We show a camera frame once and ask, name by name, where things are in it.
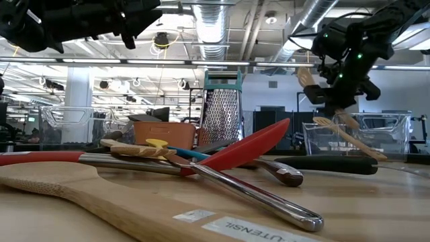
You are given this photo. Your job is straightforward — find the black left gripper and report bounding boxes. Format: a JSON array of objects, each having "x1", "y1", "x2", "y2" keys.
[{"x1": 63, "y1": 0, "x2": 163, "y2": 44}]

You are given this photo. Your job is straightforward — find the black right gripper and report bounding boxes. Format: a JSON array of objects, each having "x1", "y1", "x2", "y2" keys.
[{"x1": 324, "y1": 50, "x2": 382, "y2": 117}]

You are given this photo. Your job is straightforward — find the oval slotted wooden spoon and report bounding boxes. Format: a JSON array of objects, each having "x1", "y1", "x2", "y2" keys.
[{"x1": 312, "y1": 116, "x2": 388, "y2": 161}]

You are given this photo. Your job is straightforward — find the wooden slotted spatula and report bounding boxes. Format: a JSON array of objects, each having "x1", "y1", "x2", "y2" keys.
[{"x1": 297, "y1": 67, "x2": 361, "y2": 130}]

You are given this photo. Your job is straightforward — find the large black wide spatula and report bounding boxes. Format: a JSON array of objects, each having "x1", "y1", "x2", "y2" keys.
[{"x1": 274, "y1": 155, "x2": 430, "y2": 179}]

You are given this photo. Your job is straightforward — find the black square-head spatula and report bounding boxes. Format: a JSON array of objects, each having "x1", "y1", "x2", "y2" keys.
[{"x1": 85, "y1": 114, "x2": 163, "y2": 149}]

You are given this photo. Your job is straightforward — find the wooden fork spoon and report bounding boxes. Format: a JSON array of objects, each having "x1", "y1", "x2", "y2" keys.
[{"x1": 99, "y1": 138, "x2": 175, "y2": 158}]

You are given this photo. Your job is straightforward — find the blue silicone spoon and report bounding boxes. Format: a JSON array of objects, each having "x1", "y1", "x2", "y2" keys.
[{"x1": 167, "y1": 146, "x2": 211, "y2": 161}]

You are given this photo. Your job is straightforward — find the clear plastic bin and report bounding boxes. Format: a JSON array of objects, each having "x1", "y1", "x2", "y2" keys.
[
  {"x1": 38, "y1": 106, "x2": 135, "y2": 151},
  {"x1": 302, "y1": 112, "x2": 411, "y2": 161}
]

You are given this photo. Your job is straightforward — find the dark wooden spoon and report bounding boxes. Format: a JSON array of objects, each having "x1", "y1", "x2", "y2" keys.
[{"x1": 240, "y1": 155, "x2": 304, "y2": 188}]

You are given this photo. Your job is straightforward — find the long ceiling light strip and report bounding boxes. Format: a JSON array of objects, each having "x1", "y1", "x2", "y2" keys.
[{"x1": 0, "y1": 56, "x2": 430, "y2": 71}]

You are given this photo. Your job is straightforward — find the black room monitor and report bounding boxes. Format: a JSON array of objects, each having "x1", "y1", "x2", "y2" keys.
[{"x1": 146, "y1": 106, "x2": 171, "y2": 119}]

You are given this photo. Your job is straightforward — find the white support column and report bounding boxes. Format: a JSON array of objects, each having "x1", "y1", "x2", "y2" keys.
[{"x1": 62, "y1": 67, "x2": 95, "y2": 142}]

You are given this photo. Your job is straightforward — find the red slotted spoon steel shank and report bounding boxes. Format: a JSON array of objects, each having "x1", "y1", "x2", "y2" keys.
[{"x1": 0, "y1": 118, "x2": 291, "y2": 177}]

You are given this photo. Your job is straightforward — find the heavy steel table knife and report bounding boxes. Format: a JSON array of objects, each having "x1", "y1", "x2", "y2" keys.
[{"x1": 163, "y1": 153, "x2": 325, "y2": 233}]

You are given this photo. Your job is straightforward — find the teal steel box grater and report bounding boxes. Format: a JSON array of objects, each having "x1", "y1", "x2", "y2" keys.
[{"x1": 197, "y1": 69, "x2": 245, "y2": 149}]

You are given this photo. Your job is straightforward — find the orange plastic bin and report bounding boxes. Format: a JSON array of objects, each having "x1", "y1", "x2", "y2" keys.
[{"x1": 133, "y1": 121, "x2": 197, "y2": 151}]

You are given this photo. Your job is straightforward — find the large labelled wooden spoon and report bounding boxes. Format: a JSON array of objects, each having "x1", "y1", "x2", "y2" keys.
[{"x1": 0, "y1": 161, "x2": 325, "y2": 242}]

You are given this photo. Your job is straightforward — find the black yellow cable reel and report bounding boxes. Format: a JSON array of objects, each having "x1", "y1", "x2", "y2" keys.
[{"x1": 153, "y1": 30, "x2": 181, "y2": 50}]

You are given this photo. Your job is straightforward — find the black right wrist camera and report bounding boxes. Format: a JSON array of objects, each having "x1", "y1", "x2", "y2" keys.
[{"x1": 304, "y1": 84, "x2": 329, "y2": 105}]

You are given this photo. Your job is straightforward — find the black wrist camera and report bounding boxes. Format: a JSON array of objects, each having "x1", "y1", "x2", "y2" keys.
[
  {"x1": 120, "y1": 30, "x2": 137, "y2": 50},
  {"x1": 304, "y1": 84, "x2": 329, "y2": 105}
]

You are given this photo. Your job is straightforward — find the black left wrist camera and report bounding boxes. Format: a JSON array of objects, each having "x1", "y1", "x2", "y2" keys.
[{"x1": 120, "y1": 30, "x2": 137, "y2": 50}]

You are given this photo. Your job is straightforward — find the wide silver ventilation duct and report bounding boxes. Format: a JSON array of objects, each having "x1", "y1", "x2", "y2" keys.
[{"x1": 191, "y1": 0, "x2": 230, "y2": 62}]

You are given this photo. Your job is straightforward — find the slanted silver ventilation duct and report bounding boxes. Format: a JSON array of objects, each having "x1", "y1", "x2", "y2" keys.
[{"x1": 271, "y1": 0, "x2": 341, "y2": 63}]

